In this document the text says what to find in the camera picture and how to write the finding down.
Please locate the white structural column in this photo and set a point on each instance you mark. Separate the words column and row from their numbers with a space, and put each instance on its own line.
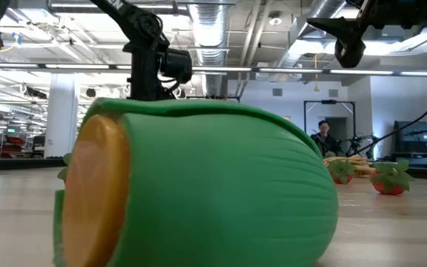
column 61, row 115

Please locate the person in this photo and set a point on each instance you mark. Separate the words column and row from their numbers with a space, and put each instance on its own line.
column 324, row 139

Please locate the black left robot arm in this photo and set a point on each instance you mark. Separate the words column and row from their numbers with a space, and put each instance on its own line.
column 124, row 15

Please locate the grey wall vent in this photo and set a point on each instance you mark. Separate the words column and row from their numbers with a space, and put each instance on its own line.
column 277, row 92
column 333, row 92

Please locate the green toy melon half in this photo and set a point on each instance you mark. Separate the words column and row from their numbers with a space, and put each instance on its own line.
column 217, row 185

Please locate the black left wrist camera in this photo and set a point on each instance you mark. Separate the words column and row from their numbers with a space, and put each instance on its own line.
column 176, row 66

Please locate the background equipment cart with monitor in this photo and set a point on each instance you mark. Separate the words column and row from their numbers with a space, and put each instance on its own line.
column 419, row 141

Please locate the black background robot arm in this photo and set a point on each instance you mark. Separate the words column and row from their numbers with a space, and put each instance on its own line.
column 358, row 142

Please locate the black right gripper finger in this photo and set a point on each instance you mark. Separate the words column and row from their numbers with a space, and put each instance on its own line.
column 352, row 52
column 343, row 26

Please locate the black background stand frame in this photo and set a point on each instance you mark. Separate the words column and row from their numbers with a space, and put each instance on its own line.
column 328, row 102

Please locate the silver ventilation duct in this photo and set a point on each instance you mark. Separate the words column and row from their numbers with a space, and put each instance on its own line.
column 298, row 41
column 210, row 33

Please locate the folded yellow cloth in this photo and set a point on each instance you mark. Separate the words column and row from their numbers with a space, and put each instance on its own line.
column 365, row 168

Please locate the red background machine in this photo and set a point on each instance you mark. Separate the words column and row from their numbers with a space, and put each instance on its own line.
column 9, row 146

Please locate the long ceiling light bar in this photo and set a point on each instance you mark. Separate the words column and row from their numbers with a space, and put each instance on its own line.
column 217, row 69

